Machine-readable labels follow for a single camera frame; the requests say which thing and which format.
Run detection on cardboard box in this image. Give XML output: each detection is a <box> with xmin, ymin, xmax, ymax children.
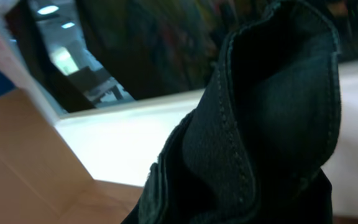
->
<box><xmin>0</xmin><ymin>90</ymin><xmax>93</xmax><ymax>223</ymax></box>

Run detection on black cloth shorts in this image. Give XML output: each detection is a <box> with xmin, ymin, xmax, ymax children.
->
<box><xmin>125</xmin><ymin>1</ymin><xmax>341</xmax><ymax>224</ymax></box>

